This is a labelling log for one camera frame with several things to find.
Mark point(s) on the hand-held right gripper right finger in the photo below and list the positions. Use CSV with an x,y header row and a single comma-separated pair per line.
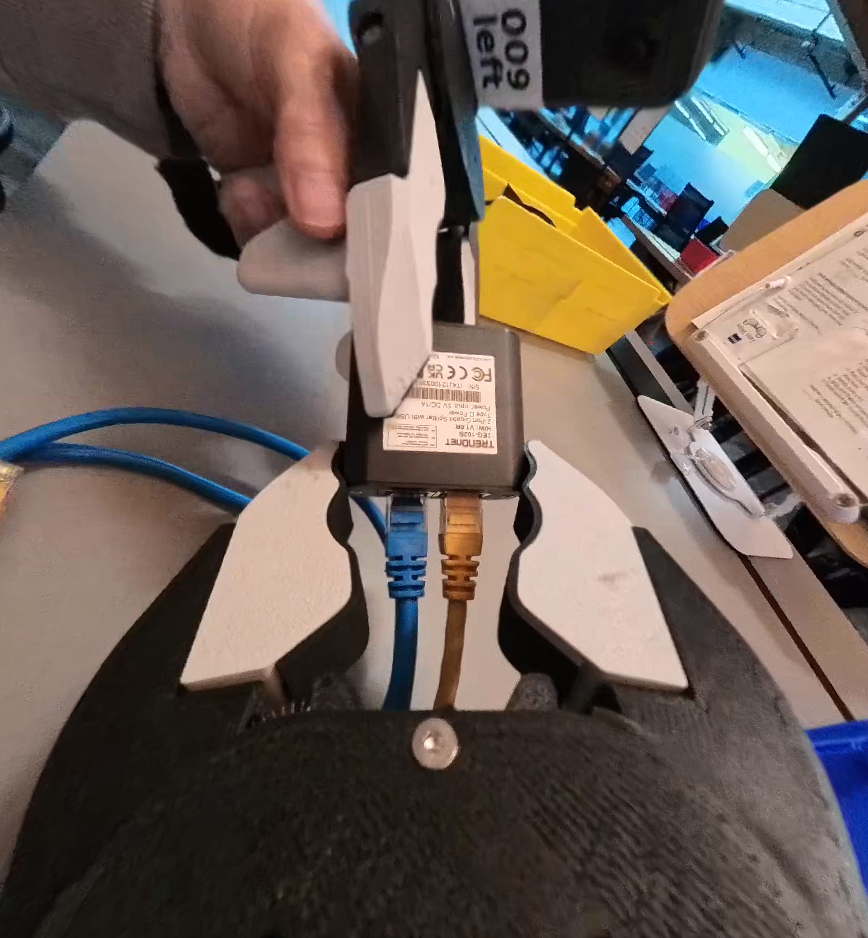
x,y
588,579

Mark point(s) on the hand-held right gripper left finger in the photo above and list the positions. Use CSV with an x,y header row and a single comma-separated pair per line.
x,y
280,571

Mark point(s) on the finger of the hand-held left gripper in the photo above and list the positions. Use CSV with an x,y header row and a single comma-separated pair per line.
x,y
394,293
472,278

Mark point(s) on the yellow plastic storage bin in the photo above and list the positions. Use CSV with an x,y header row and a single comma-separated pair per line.
x,y
551,278

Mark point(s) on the black ethernet splitter box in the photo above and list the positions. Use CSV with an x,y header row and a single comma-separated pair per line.
x,y
449,388

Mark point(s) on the light grey desk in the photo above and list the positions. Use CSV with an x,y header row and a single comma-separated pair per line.
x,y
111,308

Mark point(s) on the person's left hand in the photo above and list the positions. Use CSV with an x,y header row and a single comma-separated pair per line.
x,y
258,95

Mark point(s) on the black monitor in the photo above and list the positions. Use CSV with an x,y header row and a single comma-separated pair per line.
x,y
830,161

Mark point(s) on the wooden document stand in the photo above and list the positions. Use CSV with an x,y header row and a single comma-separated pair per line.
x,y
771,242

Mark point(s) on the blue plastic storage bin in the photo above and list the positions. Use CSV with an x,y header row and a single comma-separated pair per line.
x,y
863,821

